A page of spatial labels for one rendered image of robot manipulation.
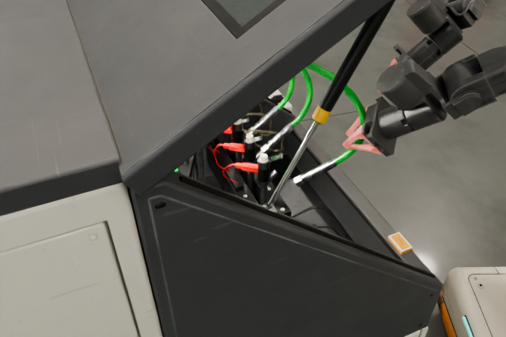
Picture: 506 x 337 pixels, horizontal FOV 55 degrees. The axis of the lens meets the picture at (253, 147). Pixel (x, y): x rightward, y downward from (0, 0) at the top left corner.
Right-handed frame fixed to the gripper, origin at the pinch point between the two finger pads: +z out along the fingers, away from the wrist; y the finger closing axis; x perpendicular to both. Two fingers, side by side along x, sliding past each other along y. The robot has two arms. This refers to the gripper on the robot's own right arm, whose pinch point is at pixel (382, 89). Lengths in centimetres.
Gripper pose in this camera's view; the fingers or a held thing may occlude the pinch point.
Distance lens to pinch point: 116.0
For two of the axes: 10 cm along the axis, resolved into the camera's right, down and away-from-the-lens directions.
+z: -7.0, 6.2, 3.6
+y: -7.1, -5.0, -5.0
